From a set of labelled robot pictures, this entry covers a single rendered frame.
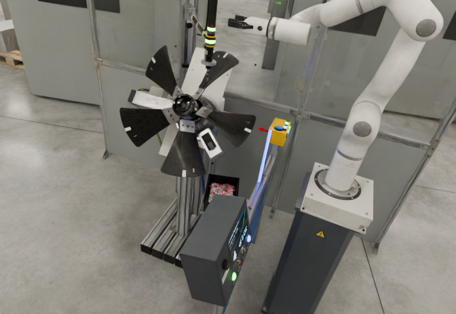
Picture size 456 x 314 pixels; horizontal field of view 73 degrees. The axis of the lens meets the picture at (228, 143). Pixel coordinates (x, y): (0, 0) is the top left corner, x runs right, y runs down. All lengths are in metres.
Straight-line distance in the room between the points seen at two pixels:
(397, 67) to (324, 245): 0.88
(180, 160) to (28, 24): 3.00
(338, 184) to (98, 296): 1.60
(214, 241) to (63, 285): 1.62
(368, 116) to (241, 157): 1.44
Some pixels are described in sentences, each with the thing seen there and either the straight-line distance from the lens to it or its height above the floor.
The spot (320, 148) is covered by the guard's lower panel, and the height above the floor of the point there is 0.75.
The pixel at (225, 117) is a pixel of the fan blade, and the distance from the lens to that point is 1.56.
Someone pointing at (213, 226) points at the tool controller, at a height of 1.24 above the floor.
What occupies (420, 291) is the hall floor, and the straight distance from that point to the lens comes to 2.81.
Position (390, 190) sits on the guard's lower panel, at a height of 0.57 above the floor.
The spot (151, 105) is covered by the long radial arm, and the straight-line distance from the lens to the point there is 1.81.
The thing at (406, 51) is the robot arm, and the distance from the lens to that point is 1.29.
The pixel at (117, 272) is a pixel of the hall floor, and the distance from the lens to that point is 2.35.
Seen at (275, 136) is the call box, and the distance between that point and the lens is 1.76.
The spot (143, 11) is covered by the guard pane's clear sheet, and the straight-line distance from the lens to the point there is 2.46.
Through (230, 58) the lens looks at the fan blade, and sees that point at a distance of 1.61.
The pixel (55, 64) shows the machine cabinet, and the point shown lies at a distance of 4.19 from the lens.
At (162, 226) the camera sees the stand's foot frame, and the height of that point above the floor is 0.08.
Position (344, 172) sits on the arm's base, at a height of 1.14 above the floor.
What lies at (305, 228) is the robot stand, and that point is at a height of 0.81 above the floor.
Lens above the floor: 1.93
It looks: 33 degrees down
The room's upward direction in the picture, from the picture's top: 8 degrees clockwise
